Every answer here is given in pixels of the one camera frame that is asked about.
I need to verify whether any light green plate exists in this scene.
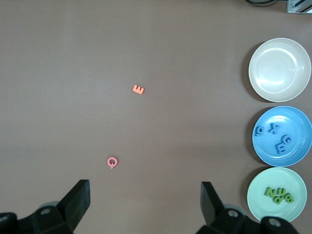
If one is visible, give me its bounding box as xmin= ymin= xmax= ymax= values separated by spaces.
xmin=246 ymin=167 xmax=307 ymax=222

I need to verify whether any blue letter X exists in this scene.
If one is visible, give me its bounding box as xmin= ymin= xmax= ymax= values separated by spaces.
xmin=268 ymin=123 xmax=281 ymax=135

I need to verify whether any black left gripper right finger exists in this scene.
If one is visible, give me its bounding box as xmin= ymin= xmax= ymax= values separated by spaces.
xmin=195 ymin=181 xmax=249 ymax=234

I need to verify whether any grey metal bracket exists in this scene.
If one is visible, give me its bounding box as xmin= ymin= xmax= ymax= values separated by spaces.
xmin=285 ymin=0 xmax=312 ymax=15

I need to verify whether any red letter G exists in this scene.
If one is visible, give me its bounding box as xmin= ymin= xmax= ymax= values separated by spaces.
xmin=106 ymin=156 xmax=118 ymax=170

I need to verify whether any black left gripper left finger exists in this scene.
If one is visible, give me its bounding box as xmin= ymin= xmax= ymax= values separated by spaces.
xmin=33 ymin=179 xmax=91 ymax=234

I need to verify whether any beige plate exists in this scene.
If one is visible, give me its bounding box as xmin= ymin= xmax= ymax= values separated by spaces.
xmin=248 ymin=38 xmax=312 ymax=102

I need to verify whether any black cable bundle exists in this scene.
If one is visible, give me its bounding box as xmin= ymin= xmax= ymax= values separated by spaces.
xmin=245 ymin=0 xmax=288 ymax=7

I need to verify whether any blue plate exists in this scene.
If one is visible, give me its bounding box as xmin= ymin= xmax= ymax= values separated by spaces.
xmin=252 ymin=106 xmax=312 ymax=168

